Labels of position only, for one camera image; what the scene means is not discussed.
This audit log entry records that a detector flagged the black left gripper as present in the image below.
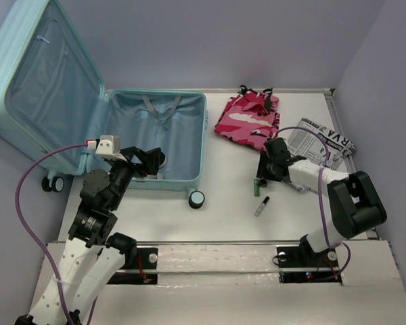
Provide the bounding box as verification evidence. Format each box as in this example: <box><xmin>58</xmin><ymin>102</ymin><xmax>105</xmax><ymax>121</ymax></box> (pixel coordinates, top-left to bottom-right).
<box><xmin>109</xmin><ymin>145</ymin><xmax>162</xmax><ymax>209</ymax></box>

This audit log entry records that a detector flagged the green tube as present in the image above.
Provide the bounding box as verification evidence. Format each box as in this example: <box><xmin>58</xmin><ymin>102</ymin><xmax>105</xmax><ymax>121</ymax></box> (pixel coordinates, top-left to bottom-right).
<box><xmin>253</xmin><ymin>179</ymin><xmax>260</xmax><ymax>197</ymax></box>

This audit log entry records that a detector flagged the newspaper print garment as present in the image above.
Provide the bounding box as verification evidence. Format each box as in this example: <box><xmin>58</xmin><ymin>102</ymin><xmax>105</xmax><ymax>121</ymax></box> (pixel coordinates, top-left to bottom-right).
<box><xmin>286</xmin><ymin>117</ymin><xmax>355</xmax><ymax>170</ymax></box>

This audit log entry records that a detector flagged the clear tube with black cap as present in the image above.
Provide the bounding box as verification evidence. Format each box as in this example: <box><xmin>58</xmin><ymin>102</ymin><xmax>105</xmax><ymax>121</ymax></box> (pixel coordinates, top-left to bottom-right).
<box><xmin>254</xmin><ymin>196</ymin><xmax>270</xmax><ymax>217</ymax></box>

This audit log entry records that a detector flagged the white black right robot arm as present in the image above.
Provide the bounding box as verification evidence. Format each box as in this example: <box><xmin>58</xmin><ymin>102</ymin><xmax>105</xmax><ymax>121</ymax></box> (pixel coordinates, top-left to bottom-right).
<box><xmin>256</xmin><ymin>138</ymin><xmax>387</xmax><ymax>265</ymax></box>

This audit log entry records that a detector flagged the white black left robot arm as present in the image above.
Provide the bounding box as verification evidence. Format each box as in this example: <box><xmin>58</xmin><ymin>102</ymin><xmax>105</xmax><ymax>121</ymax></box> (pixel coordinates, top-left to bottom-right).
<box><xmin>15</xmin><ymin>141</ymin><xmax>166</xmax><ymax>324</ymax></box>

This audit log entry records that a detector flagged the pink camouflage folded garment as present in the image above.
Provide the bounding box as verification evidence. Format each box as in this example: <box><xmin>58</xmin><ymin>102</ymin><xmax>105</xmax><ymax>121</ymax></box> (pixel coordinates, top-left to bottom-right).
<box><xmin>214</xmin><ymin>85</ymin><xmax>280</xmax><ymax>151</ymax></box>

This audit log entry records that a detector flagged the light blue open suitcase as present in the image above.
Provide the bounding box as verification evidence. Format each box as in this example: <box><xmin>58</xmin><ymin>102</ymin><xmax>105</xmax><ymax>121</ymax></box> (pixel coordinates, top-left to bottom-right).
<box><xmin>0</xmin><ymin>1</ymin><xmax>208</xmax><ymax>209</ymax></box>

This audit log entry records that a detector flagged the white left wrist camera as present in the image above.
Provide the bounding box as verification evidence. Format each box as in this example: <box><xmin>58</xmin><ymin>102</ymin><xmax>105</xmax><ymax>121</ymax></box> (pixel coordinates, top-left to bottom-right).
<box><xmin>95</xmin><ymin>135</ymin><xmax>120</xmax><ymax>159</ymax></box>

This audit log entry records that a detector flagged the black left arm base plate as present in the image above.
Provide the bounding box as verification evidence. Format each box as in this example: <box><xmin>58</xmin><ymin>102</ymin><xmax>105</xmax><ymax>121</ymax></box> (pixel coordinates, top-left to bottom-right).
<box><xmin>108</xmin><ymin>246</ymin><xmax>158</xmax><ymax>285</ymax></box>

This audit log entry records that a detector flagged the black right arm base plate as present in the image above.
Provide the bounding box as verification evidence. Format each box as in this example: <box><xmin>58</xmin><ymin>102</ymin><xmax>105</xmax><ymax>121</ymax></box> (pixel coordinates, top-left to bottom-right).
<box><xmin>272</xmin><ymin>246</ymin><xmax>342</xmax><ymax>284</ymax></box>

